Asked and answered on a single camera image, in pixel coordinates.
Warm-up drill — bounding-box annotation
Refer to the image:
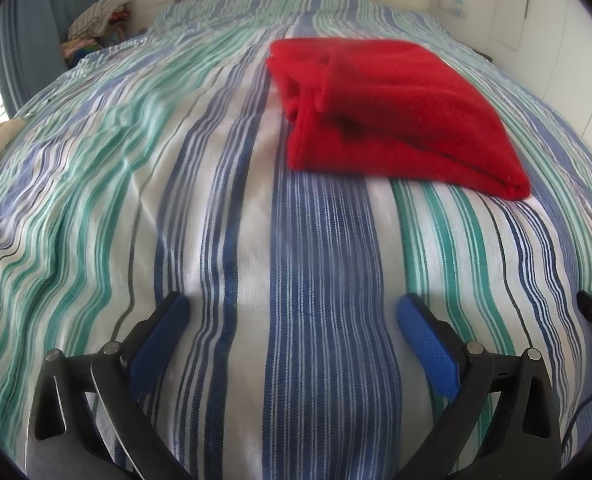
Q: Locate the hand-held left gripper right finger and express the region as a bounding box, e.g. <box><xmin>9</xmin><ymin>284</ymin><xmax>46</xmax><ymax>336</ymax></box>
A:
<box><xmin>396</xmin><ymin>294</ymin><xmax>563</xmax><ymax>480</ymax></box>

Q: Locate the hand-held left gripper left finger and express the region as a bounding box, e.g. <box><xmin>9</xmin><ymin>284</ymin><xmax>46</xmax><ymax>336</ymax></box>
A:
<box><xmin>26</xmin><ymin>291</ymin><xmax>191</xmax><ymax>480</ymax></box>

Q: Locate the red towel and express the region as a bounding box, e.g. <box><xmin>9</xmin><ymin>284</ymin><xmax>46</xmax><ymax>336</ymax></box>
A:
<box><xmin>266</xmin><ymin>37</ymin><xmax>532</xmax><ymax>202</ymax></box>

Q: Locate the pile of clothes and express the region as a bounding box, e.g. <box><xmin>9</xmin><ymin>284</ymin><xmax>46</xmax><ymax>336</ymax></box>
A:
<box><xmin>60</xmin><ymin>0</ymin><xmax>135</xmax><ymax>68</ymax></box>

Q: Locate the striped bed sheet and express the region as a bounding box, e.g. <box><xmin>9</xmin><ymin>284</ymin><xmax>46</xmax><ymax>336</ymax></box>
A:
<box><xmin>0</xmin><ymin>0</ymin><xmax>592</xmax><ymax>480</ymax></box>

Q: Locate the blue curtain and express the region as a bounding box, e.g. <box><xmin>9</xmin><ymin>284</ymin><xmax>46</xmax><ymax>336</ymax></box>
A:
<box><xmin>0</xmin><ymin>0</ymin><xmax>109</xmax><ymax>117</ymax></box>

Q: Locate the black cable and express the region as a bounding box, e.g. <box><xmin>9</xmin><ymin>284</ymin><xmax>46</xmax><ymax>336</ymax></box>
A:
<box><xmin>558</xmin><ymin>380</ymin><xmax>592</xmax><ymax>461</ymax></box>

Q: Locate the white wall panel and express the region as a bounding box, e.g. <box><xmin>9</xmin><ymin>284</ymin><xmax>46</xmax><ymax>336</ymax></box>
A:
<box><xmin>493</xmin><ymin>0</ymin><xmax>533</xmax><ymax>52</ymax></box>

